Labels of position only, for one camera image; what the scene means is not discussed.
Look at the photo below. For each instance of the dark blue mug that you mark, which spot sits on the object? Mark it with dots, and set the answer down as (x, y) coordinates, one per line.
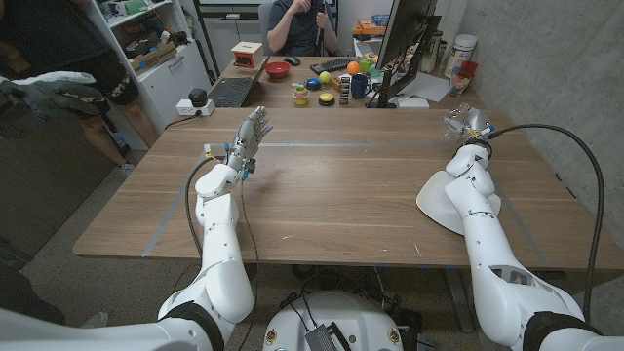
(360, 87)

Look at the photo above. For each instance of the yellow and black button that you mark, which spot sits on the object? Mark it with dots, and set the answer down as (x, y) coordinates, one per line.
(326, 99)

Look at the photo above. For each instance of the white and red wooden box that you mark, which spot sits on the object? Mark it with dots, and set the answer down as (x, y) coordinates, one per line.
(247, 54)

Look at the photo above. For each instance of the white canister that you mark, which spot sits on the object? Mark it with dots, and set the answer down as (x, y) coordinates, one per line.
(460, 51)

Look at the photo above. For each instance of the yellow-green ball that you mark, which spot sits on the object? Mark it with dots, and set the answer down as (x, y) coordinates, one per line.
(325, 77)

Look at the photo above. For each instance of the small flat white box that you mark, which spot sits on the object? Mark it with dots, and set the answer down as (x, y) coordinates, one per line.
(412, 103)

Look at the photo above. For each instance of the rainbow stacking cup toy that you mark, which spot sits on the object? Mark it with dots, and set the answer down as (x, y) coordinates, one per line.
(300, 96)

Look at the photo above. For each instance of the white shelf cabinet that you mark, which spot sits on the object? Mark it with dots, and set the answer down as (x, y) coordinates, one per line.
(170, 83)

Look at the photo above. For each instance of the black power adapter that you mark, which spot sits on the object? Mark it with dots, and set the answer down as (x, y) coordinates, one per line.
(198, 96)

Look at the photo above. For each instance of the red bowl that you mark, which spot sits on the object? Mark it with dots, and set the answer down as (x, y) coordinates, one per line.
(277, 70)

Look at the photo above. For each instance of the white plate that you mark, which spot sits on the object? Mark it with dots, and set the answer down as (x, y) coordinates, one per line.
(434, 200)

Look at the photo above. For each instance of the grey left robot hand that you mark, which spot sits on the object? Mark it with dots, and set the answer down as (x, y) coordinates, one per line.
(248, 139)

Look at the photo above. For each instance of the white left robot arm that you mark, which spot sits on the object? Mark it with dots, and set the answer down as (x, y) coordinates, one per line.
(219, 244)

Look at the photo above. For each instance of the grey and white glove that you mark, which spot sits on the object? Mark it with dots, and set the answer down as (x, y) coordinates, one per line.
(49, 95)

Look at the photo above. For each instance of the orange ball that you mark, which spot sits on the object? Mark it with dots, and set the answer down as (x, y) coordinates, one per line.
(353, 68)

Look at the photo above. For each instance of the black reach grabber stick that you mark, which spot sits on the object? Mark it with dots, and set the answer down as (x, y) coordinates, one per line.
(320, 34)

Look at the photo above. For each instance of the cardboard box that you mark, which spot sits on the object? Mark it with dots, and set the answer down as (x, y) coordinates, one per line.
(153, 57)

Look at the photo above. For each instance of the standing person in black shorts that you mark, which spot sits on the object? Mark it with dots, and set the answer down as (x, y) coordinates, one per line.
(73, 34)

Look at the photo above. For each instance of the blue and black button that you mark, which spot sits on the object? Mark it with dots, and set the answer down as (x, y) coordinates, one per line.
(313, 84)

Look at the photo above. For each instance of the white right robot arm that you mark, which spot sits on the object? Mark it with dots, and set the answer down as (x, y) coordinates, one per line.
(487, 253)

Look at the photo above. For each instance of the grey metal table leg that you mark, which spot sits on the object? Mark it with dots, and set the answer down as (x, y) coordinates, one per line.
(456, 297)

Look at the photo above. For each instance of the black keyboard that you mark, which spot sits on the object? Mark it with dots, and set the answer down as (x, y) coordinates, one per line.
(334, 65)

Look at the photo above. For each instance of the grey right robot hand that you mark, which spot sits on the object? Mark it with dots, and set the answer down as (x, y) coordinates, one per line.
(478, 124)

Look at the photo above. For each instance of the black and white block tower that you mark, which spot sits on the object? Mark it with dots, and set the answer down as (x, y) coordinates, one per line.
(344, 90)

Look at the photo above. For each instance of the black computer monitor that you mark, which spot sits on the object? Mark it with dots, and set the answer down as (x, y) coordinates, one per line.
(404, 24)

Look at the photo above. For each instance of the green plastic cup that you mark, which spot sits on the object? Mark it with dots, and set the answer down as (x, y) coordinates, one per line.
(365, 65)

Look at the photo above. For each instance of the black computer mouse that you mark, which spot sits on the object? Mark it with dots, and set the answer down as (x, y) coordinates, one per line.
(292, 61)

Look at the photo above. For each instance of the dark open laptop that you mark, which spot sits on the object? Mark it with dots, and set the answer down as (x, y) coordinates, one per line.
(231, 91)

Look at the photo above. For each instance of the white power strip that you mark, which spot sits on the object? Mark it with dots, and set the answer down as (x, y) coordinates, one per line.
(184, 108)

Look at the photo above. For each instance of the seated person in dark polo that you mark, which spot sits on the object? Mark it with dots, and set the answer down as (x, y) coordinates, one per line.
(297, 29)

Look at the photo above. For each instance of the orange box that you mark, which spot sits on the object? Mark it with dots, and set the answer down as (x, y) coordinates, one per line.
(369, 29)

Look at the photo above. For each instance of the white robot torso base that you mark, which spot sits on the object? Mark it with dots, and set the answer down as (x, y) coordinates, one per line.
(341, 317)

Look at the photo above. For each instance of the white paper sheets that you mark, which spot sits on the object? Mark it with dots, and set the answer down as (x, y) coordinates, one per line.
(429, 87)

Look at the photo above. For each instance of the person in dark trousers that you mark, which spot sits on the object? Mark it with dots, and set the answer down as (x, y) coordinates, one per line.
(24, 302)

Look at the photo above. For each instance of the grey office chair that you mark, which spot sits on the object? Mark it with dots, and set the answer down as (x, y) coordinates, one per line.
(263, 14)

